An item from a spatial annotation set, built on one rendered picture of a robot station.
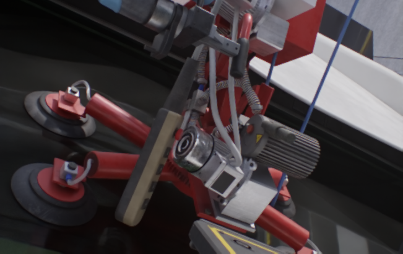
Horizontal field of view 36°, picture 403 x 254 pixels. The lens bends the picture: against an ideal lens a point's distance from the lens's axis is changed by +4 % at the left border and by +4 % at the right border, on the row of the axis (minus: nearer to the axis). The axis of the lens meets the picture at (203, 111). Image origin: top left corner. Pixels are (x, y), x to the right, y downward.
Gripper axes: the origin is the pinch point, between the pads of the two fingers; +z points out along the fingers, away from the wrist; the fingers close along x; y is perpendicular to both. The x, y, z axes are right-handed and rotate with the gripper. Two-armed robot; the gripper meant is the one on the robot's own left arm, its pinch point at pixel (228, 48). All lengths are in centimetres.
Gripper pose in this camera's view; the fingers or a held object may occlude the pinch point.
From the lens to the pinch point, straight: 139.9
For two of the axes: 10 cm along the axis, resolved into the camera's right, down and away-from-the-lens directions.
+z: 8.4, 3.6, 4.0
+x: -4.7, 1.4, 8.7
